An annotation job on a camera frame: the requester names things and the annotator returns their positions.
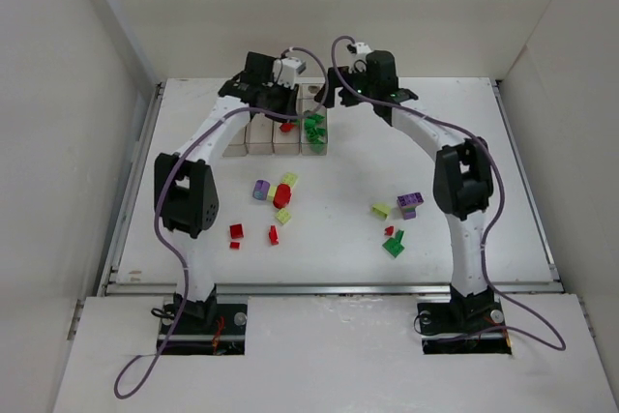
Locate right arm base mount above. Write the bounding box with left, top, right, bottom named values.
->
left=414, top=300, right=512, bottom=355

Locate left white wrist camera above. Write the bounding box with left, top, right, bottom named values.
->
left=272, top=57, right=307, bottom=89

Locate purple round lego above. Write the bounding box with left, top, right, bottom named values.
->
left=252, top=180, right=271, bottom=200

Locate yellow lego by purple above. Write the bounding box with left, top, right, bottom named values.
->
left=267, top=185, right=278, bottom=202

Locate red square lego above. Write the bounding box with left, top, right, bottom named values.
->
left=229, top=223, right=244, bottom=241

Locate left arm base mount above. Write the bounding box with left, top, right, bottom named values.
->
left=151, top=298, right=248, bottom=356

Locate purple cable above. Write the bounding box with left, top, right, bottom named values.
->
left=329, top=35, right=567, bottom=352
left=113, top=46, right=330, bottom=398

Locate red lego piece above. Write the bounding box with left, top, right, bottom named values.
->
left=279, top=122, right=297, bottom=133

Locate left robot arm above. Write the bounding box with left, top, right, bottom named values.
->
left=154, top=52, right=306, bottom=321

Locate purple lego stack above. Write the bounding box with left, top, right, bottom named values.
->
left=397, top=192, right=424, bottom=220

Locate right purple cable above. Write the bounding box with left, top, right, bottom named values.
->
left=329, top=35, right=567, bottom=352

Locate red round lego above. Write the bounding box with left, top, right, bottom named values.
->
left=273, top=183, right=292, bottom=209

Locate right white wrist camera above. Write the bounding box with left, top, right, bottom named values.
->
left=346, top=42, right=372, bottom=60

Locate yellow lego lower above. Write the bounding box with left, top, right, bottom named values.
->
left=275, top=208, right=292, bottom=226

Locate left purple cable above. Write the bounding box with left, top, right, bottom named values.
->
left=113, top=46, right=330, bottom=398

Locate aluminium rail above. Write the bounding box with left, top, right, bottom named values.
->
left=101, top=280, right=565, bottom=296

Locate yellow sloped lego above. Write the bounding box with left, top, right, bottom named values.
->
left=370, top=203, right=392, bottom=221

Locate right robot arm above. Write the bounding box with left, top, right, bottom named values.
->
left=326, top=42, right=493, bottom=302

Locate yellow lego upper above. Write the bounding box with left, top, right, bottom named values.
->
left=281, top=172, right=299, bottom=189

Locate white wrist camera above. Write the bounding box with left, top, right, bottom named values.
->
left=346, top=42, right=372, bottom=60
left=272, top=57, right=307, bottom=89

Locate red tall lego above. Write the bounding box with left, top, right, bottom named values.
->
left=268, top=225, right=280, bottom=246

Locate green lego plate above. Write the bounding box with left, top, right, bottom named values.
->
left=382, top=229, right=405, bottom=258

